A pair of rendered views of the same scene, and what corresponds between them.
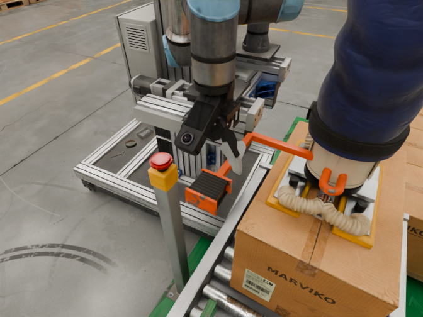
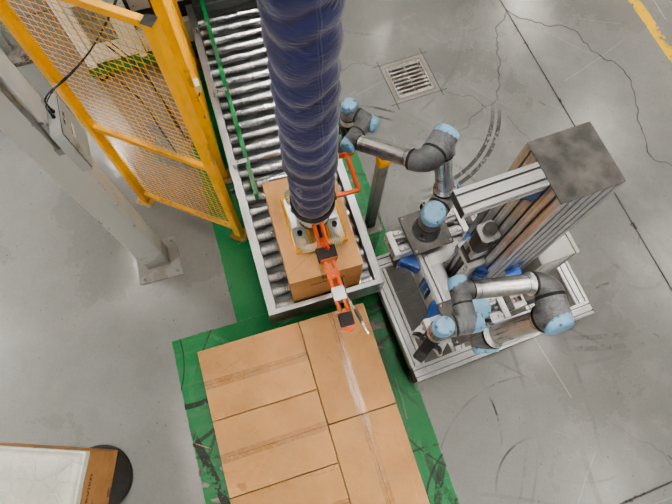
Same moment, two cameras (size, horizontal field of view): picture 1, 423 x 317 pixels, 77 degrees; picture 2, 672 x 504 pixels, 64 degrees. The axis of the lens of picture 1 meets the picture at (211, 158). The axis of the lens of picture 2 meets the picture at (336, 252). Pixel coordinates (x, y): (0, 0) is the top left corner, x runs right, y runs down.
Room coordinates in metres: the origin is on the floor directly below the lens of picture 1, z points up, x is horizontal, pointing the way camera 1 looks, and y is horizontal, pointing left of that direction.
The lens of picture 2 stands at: (1.37, -1.12, 3.62)
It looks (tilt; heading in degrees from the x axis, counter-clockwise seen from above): 71 degrees down; 131
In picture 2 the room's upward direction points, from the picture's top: 3 degrees clockwise
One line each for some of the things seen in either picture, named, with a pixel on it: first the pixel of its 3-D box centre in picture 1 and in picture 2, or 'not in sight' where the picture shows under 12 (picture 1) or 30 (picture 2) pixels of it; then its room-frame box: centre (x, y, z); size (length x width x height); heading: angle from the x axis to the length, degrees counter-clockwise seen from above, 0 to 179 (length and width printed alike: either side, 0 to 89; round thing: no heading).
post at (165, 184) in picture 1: (176, 247); (375, 195); (0.59, 0.15, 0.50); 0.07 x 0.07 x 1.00; 61
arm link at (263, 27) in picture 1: (260, 14); (475, 311); (1.49, -0.25, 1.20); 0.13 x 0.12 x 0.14; 143
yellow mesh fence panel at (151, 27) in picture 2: not in sight; (147, 141); (-0.39, -0.70, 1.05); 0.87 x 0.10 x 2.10; 23
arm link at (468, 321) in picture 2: not in sight; (467, 319); (1.46, -0.47, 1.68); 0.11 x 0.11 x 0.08; 53
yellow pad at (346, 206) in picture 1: (362, 192); (296, 222); (0.51, -0.45, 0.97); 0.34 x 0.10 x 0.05; 150
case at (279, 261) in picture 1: (316, 220); (312, 236); (0.56, -0.39, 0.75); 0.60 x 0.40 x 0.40; 150
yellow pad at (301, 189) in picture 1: (299, 169); (330, 213); (0.60, -0.29, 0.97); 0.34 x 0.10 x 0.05; 150
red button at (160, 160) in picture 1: (161, 162); not in sight; (0.59, 0.15, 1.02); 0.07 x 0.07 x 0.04
